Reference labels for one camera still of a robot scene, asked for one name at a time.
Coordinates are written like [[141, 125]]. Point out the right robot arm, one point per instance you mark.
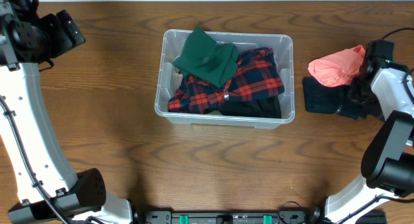
[[384, 87]]

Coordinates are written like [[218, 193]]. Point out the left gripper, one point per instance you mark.
[[69, 28]]

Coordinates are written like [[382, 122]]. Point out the clear plastic storage bin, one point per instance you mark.
[[169, 78]]

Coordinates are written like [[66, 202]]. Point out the red navy plaid shirt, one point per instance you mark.
[[256, 78]]

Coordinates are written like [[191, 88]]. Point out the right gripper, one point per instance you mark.
[[353, 91]]

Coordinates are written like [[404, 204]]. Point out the dark navy garment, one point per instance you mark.
[[327, 100]]

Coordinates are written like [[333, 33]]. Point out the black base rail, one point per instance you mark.
[[287, 216]]

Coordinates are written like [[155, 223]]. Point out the dark green garment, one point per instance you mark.
[[206, 59]]

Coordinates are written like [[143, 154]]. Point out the black garment with stripe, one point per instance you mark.
[[359, 112]]

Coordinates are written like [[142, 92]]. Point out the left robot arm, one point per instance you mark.
[[48, 187]]

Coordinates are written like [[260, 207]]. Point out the pink garment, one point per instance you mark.
[[339, 68]]

